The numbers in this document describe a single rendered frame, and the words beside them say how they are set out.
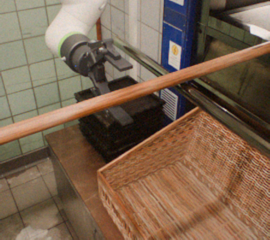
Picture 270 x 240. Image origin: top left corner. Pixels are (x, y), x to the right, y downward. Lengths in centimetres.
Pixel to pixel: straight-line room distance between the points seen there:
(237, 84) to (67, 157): 77
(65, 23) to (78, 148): 71
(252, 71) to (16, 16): 122
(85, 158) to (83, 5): 74
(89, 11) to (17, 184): 151
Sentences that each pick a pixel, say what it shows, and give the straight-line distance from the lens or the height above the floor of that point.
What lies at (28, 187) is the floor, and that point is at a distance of 218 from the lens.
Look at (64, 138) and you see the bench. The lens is 155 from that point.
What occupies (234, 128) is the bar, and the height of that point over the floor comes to 116.
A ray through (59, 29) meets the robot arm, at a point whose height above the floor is 124.
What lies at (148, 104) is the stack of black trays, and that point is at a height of 80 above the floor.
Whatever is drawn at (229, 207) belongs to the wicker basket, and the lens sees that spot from 128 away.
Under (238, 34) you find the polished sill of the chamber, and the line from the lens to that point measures 112.
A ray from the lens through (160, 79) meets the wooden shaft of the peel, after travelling 72.
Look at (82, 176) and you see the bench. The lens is 136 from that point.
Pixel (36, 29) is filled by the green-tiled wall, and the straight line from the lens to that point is 188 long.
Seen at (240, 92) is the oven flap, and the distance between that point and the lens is 115.
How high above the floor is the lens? 156
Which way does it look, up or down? 35 degrees down
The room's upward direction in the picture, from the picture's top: straight up
